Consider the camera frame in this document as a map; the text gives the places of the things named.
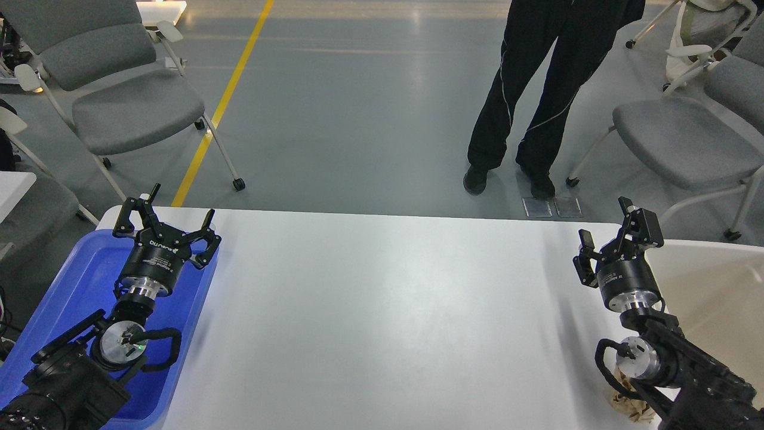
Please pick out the grey chair left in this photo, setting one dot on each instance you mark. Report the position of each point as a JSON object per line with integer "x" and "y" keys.
{"x": 81, "y": 42}

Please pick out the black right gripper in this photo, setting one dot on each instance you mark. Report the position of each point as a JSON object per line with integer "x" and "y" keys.
{"x": 624, "y": 277}

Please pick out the metal floor socket plate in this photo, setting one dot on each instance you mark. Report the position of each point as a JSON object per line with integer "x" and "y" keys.
{"x": 537, "y": 208}

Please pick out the beige plastic bin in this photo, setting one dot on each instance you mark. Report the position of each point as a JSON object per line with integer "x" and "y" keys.
{"x": 716, "y": 291}

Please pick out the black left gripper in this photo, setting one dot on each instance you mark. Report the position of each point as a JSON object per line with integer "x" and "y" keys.
{"x": 154, "y": 257}

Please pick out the white chair far right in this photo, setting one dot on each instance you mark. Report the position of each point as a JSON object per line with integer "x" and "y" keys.
{"x": 702, "y": 35}

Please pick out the brown paper ball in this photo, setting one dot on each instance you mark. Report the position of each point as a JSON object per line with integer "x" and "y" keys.
{"x": 638, "y": 411}

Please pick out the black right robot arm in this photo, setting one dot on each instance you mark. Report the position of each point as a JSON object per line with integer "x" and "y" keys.
{"x": 685, "y": 386}

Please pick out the person in black trousers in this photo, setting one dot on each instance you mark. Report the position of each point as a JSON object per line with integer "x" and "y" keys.
{"x": 577, "y": 35}

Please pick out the grey chair right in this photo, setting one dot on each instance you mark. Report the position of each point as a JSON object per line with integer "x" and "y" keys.
{"x": 689, "y": 146}

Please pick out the blue plastic tray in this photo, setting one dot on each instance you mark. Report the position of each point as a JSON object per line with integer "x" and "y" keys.
{"x": 85, "y": 285}

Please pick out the white table left edge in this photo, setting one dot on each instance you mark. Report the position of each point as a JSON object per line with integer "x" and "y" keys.
{"x": 14, "y": 185}

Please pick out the grey chair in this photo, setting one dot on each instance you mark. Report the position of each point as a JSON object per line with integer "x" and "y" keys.
{"x": 81, "y": 42}
{"x": 689, "y": 146}

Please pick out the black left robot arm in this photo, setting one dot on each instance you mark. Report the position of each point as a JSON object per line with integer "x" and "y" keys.
{"x": 107, "y": 344}

